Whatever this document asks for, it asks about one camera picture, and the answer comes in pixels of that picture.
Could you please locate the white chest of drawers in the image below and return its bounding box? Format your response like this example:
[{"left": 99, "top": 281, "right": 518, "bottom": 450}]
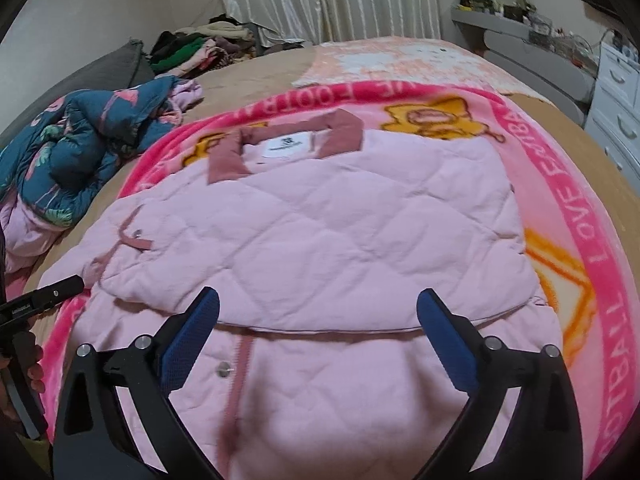
[{"left": 582, "top": 40, "right": 640, "bottom": 192}]

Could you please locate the person's left hand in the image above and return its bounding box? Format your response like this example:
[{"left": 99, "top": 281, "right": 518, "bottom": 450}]
[{"left": 0, "top": 344, "right": 47, "bottom": 423}]

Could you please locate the pink printed blanket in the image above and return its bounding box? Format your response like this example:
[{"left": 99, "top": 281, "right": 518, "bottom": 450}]
[{"left": 37, "top": 77, "right": 628, "bottom": 480}]

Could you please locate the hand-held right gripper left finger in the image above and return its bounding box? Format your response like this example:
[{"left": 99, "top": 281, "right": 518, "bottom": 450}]
[{"left": 52, "top": 286, "right": 223, "bottom": 480}]

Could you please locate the grey rounded dresser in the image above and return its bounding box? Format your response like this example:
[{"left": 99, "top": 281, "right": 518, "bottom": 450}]
[{"left": 450, "top": 2, "right": 599, "bottom": 128}]

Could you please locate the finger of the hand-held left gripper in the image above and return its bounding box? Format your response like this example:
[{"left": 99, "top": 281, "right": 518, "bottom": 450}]
[{"left": 0, "top": 275, "right": 85, "bottom": 318}]

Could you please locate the pile of mixed clothes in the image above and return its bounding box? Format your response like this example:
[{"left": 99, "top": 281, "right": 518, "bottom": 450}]
[{"left": 147, "top": 15, "right": 261, "bottom": 79}]

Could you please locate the peach and white patterned towel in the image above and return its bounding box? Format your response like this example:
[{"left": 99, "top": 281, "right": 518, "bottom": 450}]
[{"left": 290, "top": 35, "right": 557, "bottom": 107}]

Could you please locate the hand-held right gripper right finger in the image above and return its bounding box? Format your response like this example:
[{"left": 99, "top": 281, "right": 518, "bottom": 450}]
[{"left": 416, "top": 287, "right": 586, "bottom": 480}]

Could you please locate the light pink garment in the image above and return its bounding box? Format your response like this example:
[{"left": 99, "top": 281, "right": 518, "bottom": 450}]
[{"left": 0, "top": 77, "right": 206, "bottom": 276}]

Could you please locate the grey cushion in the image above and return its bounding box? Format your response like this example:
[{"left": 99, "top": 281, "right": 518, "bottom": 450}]
[{"left": 0, "top": 37, "right": 156, "bottom": 136}]

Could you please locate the pink quilted jacket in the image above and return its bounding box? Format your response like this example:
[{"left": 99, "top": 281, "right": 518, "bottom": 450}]
[{"left": 37, "top": 110, "right": 565, "bottom": 480}]

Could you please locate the clutter of small dresser items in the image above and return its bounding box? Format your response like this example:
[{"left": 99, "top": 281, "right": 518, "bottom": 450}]
[{"left": 457, "top": 0, "right": 601, "bottom": 68}]

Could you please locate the tan bed cover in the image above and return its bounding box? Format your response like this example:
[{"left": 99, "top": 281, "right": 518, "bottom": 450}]
[{"left": 0, "top": 35, "right": 640, "bottom": 361}]

